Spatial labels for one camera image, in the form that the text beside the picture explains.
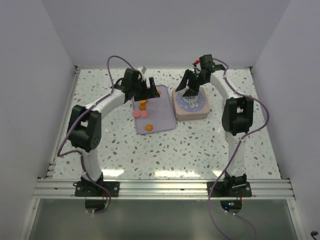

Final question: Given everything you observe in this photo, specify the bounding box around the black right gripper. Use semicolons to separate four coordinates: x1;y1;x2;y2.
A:
175;69;208;97

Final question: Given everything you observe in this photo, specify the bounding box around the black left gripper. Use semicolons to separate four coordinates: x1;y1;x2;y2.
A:
132;77;160;102

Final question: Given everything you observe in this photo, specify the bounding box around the silver tin lid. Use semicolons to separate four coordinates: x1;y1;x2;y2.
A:
172;87;209;112

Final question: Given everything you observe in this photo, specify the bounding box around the lilac plastic tray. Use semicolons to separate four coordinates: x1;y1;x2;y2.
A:
134;84;177;135

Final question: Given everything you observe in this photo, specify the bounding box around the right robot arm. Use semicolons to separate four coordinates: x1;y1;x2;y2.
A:
175;54;254;197

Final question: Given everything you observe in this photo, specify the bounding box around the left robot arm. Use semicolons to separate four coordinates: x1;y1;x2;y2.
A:
66;68;160;197

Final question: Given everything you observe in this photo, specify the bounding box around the swirl cookie left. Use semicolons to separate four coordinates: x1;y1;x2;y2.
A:
139;104;147;111

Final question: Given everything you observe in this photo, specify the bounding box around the pink round cookie middle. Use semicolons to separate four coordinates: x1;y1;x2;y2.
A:
140;110;149;118

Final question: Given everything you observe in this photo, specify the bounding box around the pink round cookie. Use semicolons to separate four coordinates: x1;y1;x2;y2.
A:
140;110;149;118
132;110;141;118

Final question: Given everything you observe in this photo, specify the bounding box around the pink round cookie left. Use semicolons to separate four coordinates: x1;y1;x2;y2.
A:
132;110;141;118

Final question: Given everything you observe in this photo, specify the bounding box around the pink cookie tin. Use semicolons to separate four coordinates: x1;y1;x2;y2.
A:
173;105;210;121

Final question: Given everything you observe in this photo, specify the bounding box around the swirl flower cookie bottom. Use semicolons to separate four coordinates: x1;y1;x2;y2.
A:
144;124;153;132

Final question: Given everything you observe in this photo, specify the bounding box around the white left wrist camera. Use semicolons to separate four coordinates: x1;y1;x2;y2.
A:
137;66;147;75

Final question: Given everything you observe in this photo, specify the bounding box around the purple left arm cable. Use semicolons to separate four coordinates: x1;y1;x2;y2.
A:
56;55;141;213

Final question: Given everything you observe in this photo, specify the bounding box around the aluminium front rail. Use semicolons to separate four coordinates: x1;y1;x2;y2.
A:
32;178;295;201

